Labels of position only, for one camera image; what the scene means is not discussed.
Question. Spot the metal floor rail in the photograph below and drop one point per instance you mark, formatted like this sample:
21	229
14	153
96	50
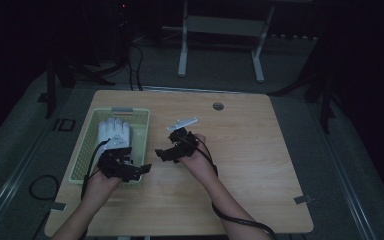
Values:
343	186
10	190

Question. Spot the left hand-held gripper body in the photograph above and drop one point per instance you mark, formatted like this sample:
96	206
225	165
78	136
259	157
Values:
118	141

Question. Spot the pale green plastic basket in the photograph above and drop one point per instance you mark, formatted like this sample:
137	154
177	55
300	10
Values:
86	150

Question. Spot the person's right hand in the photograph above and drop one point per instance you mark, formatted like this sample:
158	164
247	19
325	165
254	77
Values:
201	165

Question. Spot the black rectangular floor bracket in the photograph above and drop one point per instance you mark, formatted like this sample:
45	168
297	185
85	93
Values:
64	125

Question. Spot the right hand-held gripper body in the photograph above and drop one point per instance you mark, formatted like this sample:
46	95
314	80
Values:
181	150

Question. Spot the black tripod stand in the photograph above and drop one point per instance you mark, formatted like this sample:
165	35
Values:
50	90
326	100

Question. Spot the grey tape piece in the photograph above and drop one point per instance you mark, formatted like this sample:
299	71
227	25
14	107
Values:
303	199
58	207

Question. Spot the person's left hand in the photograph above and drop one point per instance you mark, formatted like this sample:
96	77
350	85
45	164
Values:
100	188

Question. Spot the grey round table grommet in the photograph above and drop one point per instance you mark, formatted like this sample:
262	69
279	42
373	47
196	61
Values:
218	106

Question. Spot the lilac and white ski glove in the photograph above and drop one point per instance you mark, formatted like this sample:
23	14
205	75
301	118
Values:
113	128

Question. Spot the white metal desk frame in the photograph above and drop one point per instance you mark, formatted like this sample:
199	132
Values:
223	26

